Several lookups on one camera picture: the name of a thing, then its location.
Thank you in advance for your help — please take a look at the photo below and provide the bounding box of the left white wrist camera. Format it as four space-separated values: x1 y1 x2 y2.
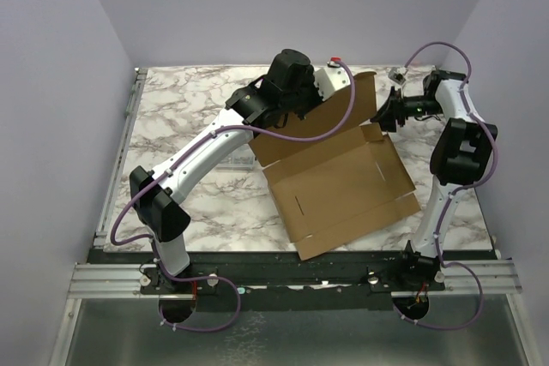
314 57 350 101

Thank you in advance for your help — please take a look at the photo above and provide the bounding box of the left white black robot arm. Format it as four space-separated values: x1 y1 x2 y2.
129 49 334 293

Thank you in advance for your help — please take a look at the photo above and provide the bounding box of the aluminium extrusion frame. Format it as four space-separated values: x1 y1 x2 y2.
49 68 148 365

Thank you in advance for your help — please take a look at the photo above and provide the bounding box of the clear plastic screw organizer box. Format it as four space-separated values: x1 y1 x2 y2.
217 152 256 171

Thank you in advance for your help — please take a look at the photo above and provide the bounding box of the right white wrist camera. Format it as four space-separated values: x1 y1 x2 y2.
388 66 408 88

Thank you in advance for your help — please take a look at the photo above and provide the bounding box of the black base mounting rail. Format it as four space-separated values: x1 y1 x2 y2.
141 251 444 311

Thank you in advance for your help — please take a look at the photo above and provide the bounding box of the brown cardboard box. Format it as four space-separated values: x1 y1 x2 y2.
250 71 421 261

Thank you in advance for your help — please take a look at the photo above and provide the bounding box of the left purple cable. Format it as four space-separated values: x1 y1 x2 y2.
110 59 357 333

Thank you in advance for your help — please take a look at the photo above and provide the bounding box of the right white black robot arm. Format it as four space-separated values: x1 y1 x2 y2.
371 69 498 290

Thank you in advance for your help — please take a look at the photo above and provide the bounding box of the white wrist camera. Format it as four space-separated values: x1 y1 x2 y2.
388 66 408 88
314 57 350 101

